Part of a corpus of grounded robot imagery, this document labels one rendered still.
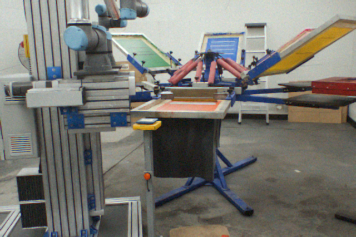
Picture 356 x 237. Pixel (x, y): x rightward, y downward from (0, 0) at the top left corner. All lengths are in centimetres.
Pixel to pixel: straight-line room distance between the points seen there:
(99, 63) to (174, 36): 513
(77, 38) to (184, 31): 524
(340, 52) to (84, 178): 548
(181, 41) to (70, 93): 526
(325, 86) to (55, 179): 192
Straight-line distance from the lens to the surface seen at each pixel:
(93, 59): 192
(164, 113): 216
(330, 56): 687
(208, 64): 349
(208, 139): 224
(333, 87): 272
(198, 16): 690
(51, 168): 226
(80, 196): 230
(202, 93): 269
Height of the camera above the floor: 136
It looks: 11 degrees down
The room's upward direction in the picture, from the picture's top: 1 degrees counter-clockwise
